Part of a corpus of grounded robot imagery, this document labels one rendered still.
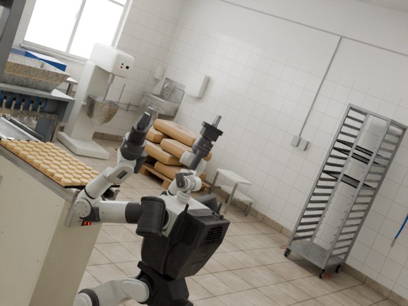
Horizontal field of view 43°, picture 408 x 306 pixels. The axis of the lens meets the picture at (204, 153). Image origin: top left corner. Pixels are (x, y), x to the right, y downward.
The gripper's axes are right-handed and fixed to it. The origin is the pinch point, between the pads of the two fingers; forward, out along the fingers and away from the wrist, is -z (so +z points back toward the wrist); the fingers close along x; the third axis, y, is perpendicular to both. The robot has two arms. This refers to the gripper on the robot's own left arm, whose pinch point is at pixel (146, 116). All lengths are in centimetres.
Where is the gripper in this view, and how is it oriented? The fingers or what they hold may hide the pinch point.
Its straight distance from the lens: 194.9
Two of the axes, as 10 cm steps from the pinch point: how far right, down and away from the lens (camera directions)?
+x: 2.4, -4.8, 8.4
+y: 8.8, 4.8, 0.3
